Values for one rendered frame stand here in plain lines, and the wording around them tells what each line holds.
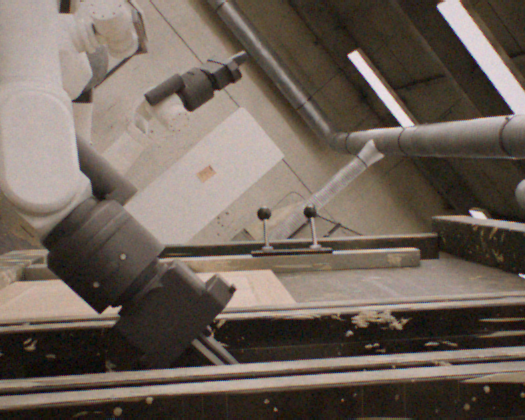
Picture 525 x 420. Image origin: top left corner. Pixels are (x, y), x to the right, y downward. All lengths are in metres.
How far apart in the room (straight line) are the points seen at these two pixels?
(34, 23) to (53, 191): 0.18
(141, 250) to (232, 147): 4.62
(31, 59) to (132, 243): 0.20
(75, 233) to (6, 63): 0.17
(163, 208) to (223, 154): 0.70
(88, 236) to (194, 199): 4.62
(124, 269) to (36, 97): 0.17
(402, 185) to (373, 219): 0.77
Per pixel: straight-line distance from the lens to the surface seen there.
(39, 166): 0.53
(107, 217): 0.54
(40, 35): 0.62
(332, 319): 0.69
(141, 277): 0.55
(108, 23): 1.14
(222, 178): 5.15
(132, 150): 1.42
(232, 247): 1.65
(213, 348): 0.57
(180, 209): 5.15
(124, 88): 9.61
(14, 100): 0.56
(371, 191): 10.10
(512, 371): 0.51
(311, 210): 1.48
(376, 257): 1.47
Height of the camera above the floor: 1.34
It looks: 3 degrees up
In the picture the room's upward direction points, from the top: 49 degrees clockwise
